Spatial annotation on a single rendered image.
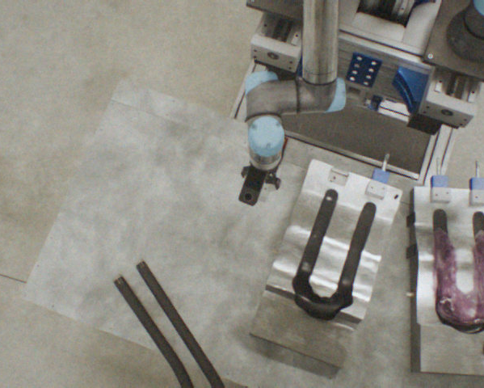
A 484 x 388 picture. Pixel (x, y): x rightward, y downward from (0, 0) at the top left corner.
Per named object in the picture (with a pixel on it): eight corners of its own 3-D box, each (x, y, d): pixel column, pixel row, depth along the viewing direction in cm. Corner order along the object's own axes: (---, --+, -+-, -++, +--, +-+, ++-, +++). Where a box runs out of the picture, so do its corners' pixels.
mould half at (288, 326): (309, 168, 191) (313, 153, 178) (396, 199, 189) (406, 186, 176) (249, 334, 179) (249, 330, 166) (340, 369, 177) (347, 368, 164)
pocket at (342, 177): (330, 170, 186) (331, 165, 182) (348, 175, 185) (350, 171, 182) (325, 184, 185) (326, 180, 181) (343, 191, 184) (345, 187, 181)
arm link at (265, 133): (283, 110, 142) (286, 148, 140) (280, 128, 153) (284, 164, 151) (246, 112, 142) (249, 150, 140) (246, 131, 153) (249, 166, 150)
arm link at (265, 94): (292, 82, 154) (296, 125, 151) (243, 84, 154) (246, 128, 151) (294, 66, 147) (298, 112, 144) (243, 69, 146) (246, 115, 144)
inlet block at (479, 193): (465, 162, 189) (471, 156, 184) (482, 163, 189) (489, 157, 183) (466, 207, 185) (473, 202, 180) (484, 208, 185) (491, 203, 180)
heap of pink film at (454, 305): (427, 227, 181) (435, 221, 173) (493, 231, 180) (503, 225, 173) (428, 323, 174) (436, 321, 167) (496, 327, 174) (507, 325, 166)
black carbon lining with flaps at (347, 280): (325, 187, 183) (329, 178, 174) (380, 208, 181) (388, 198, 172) (282, 307, 174) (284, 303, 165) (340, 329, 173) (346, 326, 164)
